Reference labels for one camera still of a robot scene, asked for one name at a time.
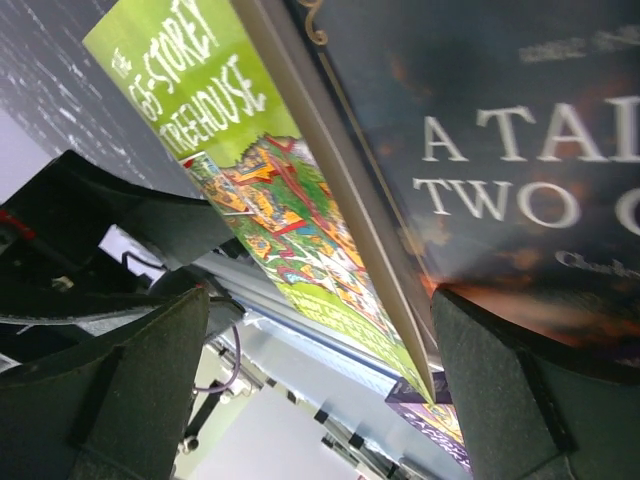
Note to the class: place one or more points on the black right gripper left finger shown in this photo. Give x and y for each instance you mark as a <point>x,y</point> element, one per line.
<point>114,407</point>

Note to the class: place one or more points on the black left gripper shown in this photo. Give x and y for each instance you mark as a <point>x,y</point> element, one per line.
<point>58,231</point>

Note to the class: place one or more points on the purple 52-storey treehouse book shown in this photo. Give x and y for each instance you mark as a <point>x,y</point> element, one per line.
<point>438,421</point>

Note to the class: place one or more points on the lime 65-storey treehouse book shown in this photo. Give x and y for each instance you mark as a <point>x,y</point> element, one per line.
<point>192,72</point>

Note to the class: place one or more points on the dark Tale of Two Cities book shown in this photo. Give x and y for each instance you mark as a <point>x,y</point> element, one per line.
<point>505,135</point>

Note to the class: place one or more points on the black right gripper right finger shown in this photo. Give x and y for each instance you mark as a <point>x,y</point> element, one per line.
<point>530,407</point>

